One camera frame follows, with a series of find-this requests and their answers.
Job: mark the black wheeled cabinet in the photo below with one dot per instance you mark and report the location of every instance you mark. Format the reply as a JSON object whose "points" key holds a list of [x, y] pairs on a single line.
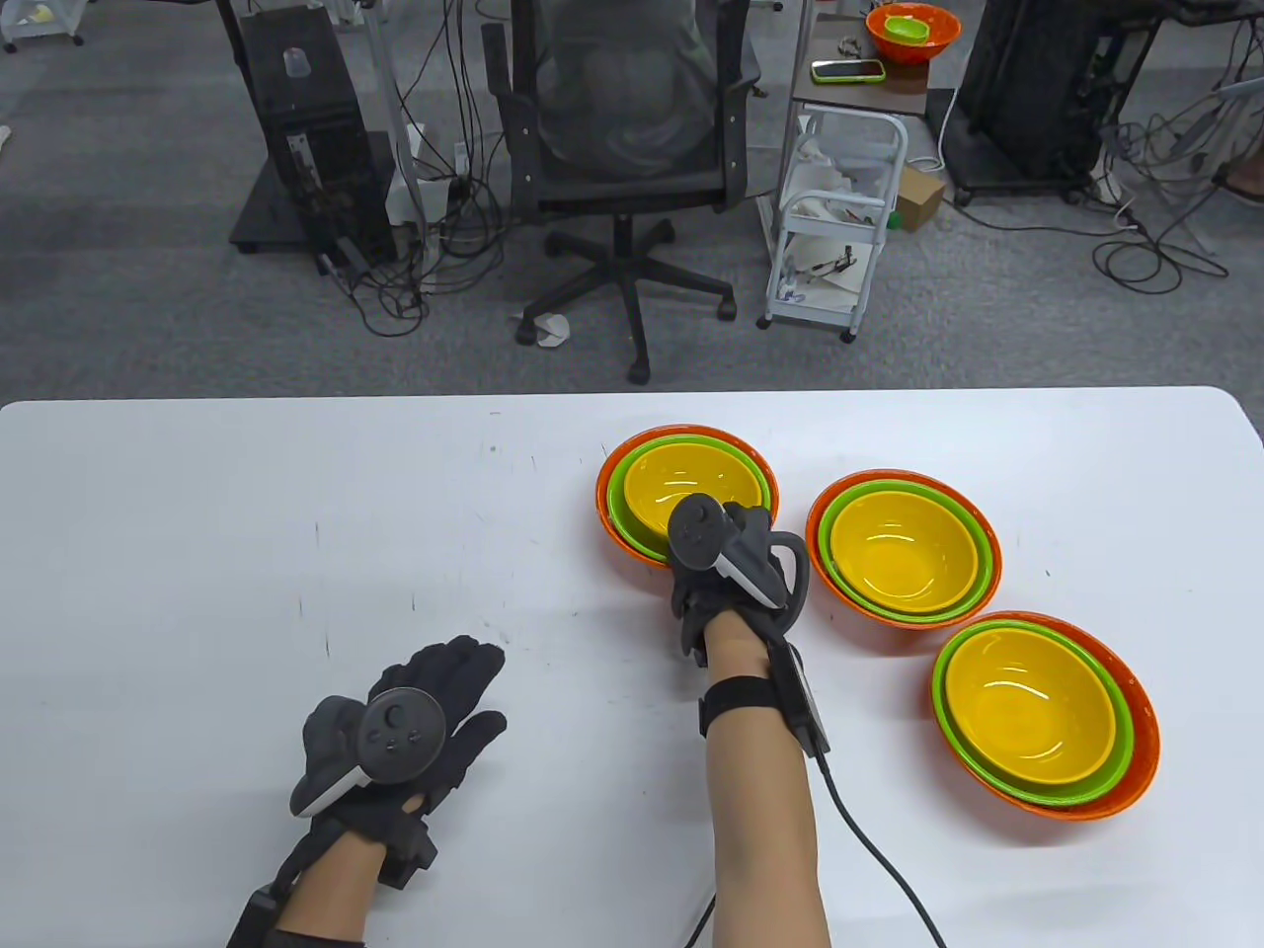
{"points": [[1047, 89]]}

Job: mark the small green bowl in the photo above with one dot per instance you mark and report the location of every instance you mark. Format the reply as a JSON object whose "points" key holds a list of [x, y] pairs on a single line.
{"points": [[907, 30]]}

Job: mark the white wheeled rack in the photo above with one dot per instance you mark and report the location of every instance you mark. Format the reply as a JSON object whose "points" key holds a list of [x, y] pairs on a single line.
{"points": [[39, 25]]}

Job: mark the beige paper sheet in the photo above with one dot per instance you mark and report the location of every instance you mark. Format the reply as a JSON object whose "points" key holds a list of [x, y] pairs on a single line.
{"points": [[849, 281]]}

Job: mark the large orange bowl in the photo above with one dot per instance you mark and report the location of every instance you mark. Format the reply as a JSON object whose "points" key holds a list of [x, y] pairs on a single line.
{"points": [[943, 35], [617, 538], [825, 590], [1148, 750]]}

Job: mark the phone in green case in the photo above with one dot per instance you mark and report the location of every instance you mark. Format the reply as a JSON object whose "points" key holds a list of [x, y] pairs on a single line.
{"points": [[847, 71]]}

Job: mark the white crumpled bag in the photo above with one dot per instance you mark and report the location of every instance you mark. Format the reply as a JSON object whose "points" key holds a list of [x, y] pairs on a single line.
{"points": [[825, 173]]}

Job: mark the cardboard box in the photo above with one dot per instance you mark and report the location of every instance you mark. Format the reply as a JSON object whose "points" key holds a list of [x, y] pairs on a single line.
{"points": [[918, 197]]}

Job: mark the medium green bowl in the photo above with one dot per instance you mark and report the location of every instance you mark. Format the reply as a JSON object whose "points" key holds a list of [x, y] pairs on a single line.
{"points": [[619, 518], [839, 591], [1047, 796]]}

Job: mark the black mesh office chair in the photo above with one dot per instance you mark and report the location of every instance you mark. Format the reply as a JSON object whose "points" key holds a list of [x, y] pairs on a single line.
{"points": [[627, 193]]}

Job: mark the crumpled white paper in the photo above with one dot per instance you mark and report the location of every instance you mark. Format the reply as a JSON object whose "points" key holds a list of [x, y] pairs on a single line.
{"points": [[548, 331]]}

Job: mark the person's left hand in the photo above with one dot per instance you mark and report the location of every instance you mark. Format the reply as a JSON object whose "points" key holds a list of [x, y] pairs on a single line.
{"points": [[454, 681]]}

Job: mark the brown side table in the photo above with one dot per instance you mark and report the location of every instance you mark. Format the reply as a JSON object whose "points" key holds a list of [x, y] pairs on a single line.
{"points": [[869, 94]]}

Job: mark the white power strip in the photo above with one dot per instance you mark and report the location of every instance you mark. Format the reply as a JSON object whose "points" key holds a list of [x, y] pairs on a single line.
{"points": [[1106, 188]]}

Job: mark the person's left forearm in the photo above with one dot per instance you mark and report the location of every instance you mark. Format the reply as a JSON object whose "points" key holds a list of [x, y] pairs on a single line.
{"points": [[321, 894]]}

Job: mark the black equipment tower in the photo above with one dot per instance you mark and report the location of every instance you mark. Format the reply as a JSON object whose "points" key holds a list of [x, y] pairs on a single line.
{"points": [[296, 109]]}

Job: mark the black armband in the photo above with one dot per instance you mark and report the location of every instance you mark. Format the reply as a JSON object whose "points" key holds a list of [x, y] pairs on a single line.
{"points": [[311, 940], [741, 701]]}

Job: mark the person's right forearm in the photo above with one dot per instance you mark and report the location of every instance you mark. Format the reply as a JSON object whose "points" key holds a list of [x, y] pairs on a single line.
{"points": [[760, 790]]}

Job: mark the white rolling cart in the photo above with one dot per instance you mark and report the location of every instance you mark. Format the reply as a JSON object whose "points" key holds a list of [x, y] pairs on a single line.
{"points": [[812, 316]]}

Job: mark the clear plastic cup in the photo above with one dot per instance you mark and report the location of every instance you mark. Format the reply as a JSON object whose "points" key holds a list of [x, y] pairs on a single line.
{"points": [[296, 64]]}

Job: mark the grey metal stand leg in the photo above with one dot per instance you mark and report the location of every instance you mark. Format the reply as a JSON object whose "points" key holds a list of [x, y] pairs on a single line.
{"points": [[390, 109]]}

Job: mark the small yellow bowl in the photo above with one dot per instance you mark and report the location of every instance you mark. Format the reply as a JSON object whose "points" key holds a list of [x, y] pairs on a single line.
{"points": [[904, 553], [681, 474], [1032, 706]]}

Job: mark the person's right hand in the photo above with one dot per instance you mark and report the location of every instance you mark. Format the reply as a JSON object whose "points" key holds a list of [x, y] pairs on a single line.
{"points": [[691, 602]]}

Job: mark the black hand controller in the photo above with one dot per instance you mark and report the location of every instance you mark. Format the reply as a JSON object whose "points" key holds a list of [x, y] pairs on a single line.
{"points": [[696, 533], [400, 736]]}

